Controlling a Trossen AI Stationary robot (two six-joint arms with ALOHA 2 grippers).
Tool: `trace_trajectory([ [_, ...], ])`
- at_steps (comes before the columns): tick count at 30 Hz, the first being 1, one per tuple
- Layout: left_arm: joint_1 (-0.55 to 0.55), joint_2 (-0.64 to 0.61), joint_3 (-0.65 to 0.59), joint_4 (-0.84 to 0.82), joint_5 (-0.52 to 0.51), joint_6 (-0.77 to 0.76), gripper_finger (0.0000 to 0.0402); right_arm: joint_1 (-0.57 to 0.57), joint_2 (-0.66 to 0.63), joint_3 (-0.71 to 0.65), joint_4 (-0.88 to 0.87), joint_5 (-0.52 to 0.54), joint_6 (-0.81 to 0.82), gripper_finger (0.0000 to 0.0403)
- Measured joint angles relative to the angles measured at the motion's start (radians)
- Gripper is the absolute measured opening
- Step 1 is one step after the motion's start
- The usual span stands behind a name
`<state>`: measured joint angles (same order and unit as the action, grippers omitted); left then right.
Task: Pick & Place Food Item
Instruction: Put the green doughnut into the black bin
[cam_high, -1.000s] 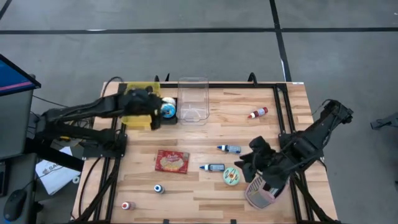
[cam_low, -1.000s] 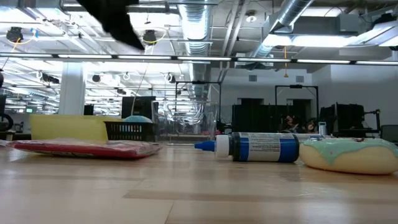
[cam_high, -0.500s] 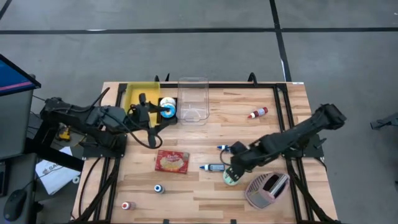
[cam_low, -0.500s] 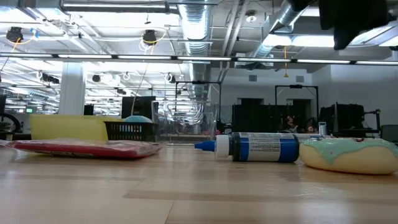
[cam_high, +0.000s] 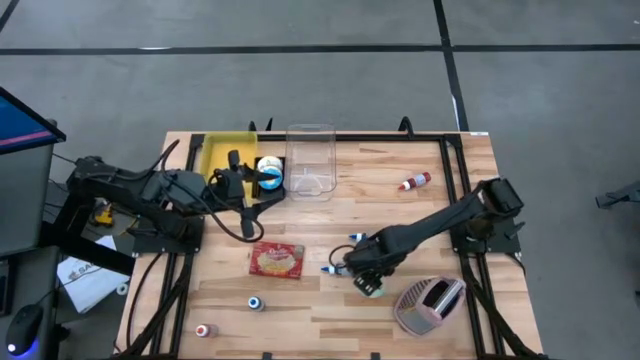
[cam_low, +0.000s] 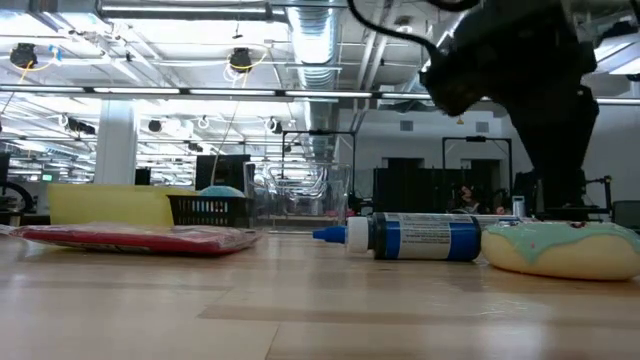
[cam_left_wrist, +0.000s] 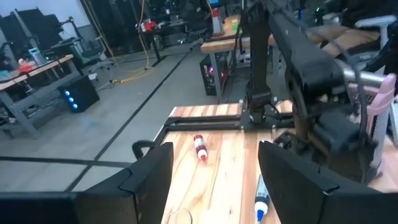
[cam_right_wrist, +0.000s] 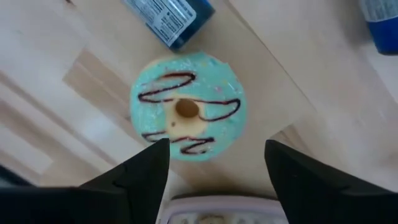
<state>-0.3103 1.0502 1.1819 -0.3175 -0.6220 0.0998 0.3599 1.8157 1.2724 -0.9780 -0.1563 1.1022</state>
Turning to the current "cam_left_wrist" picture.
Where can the black monitor equipment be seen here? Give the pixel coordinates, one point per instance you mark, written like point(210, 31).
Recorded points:
point(34, 28)

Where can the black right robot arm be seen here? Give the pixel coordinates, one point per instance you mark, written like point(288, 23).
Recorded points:
point(308, 68)

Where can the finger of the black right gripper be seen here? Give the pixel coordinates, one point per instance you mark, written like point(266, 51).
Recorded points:
point(283, 141)

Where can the white office chair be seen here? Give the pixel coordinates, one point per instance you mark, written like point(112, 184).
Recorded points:
point(373, 21)

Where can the blue cap glue bottle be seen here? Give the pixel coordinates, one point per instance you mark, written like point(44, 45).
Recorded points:
point(261, 196)

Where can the wooden top grey desk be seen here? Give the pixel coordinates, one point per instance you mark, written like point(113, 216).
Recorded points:
point(46, 65)

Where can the red white bottle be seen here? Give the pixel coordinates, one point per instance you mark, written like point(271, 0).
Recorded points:
point(217, 23)

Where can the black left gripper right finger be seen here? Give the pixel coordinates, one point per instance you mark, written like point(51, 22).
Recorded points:
point(298, 193)

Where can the red cap glue bottle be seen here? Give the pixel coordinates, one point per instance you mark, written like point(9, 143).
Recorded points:
point(200, 144)

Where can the black computer tower blue lights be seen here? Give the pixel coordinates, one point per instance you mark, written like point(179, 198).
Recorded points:
point(84, 93)

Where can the pink metal box grater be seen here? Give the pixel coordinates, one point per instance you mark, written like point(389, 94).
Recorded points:
point(384, 102)

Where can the black metal table frame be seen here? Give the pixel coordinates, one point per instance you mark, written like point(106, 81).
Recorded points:
point(205, 123)

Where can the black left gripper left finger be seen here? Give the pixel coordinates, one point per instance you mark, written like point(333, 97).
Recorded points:
point(140, 193)

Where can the clear plastic organizer tray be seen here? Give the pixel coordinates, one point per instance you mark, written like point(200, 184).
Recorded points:
point(178, 217)

